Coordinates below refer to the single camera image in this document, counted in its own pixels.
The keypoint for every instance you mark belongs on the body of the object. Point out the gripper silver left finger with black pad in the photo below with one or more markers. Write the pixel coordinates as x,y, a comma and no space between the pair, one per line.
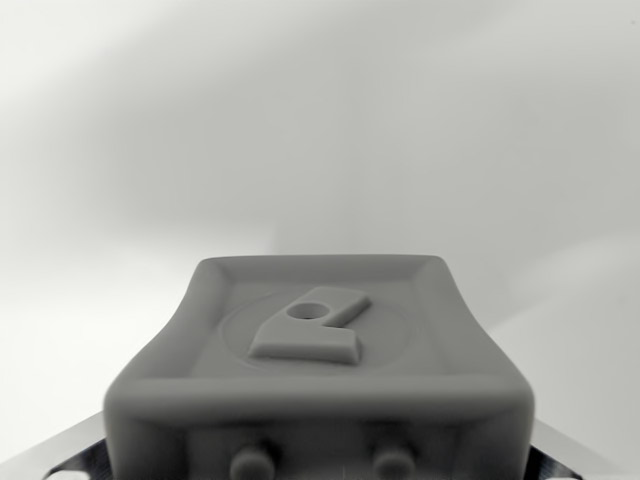
75,457

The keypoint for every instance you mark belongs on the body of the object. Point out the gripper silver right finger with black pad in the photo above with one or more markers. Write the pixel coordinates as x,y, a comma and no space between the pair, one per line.
560,462

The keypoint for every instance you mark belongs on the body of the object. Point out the grey dice cube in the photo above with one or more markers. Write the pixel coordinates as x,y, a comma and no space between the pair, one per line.
320,365

